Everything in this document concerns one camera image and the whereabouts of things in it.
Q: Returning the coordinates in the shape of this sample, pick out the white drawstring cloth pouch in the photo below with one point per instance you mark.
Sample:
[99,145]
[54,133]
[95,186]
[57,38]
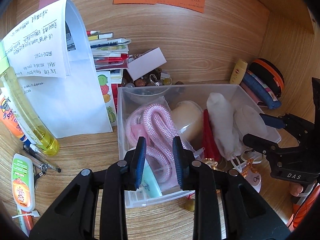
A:
[221,118]

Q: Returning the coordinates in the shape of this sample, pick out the yellow sunscreen bottle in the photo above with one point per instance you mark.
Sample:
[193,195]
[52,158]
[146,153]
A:
[238,72]

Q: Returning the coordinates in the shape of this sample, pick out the pink round macaron case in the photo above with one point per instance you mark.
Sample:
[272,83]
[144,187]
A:
[254,178]

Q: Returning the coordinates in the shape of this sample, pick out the red fabric pouch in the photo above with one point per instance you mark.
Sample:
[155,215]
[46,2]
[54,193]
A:
[208,143]

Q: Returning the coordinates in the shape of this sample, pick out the black pens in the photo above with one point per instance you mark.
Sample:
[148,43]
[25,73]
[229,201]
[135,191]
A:
[37,154]

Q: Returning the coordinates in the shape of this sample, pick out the stack of cards and booklets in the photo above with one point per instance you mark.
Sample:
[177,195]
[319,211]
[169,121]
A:
[110,54]

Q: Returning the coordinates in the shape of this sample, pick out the clear plastic storage bin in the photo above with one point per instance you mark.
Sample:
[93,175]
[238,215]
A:
[129,99]

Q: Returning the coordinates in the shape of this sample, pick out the white folded paper sheet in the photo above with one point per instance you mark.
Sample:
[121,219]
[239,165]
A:
[53,62]

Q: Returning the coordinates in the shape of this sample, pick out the orange sleeve forearm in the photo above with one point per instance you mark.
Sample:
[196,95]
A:
[302,204]

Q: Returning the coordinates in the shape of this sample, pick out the green yellow charm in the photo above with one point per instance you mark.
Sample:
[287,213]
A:
[190,204]

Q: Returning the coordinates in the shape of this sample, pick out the black orange round case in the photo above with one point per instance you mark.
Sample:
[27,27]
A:
[269,74]

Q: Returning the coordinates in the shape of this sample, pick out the yellow liquid spray bottle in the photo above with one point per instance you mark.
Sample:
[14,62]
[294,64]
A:
[28,120]

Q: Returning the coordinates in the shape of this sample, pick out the pink wallet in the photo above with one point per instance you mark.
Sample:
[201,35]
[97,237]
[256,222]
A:
[251,94]

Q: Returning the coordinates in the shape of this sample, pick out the cream round sponge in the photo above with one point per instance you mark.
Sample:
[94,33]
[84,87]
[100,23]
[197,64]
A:
[188,119]

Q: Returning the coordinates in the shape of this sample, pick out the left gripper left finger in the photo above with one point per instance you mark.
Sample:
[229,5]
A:
[94,200]

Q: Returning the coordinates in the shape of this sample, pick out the fruit sticker sheet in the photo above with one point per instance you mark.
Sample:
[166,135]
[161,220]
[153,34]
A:
[104,79]

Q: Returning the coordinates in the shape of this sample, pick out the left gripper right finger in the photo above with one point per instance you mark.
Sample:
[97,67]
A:
[246,214]

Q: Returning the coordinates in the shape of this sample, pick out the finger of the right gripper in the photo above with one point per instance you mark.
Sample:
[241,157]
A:
[272,121]
[259,144]

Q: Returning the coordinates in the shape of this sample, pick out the blue fabric pouch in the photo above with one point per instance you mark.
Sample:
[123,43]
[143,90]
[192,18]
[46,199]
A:
[261,90]

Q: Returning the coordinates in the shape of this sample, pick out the person right hand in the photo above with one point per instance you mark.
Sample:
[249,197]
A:
[295,189]

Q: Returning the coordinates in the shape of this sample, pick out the teal white lotion tube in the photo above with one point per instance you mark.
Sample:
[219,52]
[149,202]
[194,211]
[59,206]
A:
[149,182]

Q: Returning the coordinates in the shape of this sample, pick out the white orange OFF bottle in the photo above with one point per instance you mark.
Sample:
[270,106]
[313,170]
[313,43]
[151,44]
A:
[22,182]

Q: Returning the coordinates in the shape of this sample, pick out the orange purple tube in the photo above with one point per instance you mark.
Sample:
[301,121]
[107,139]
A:
[26,222]

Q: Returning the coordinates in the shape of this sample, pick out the pale pink round lid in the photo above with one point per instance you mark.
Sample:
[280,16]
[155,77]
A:
[248,121]

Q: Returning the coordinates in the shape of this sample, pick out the white small box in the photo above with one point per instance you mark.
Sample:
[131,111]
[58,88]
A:
[145,63]

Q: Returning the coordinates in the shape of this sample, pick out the orange sunscreen tube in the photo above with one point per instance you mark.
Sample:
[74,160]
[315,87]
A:
[10,121]

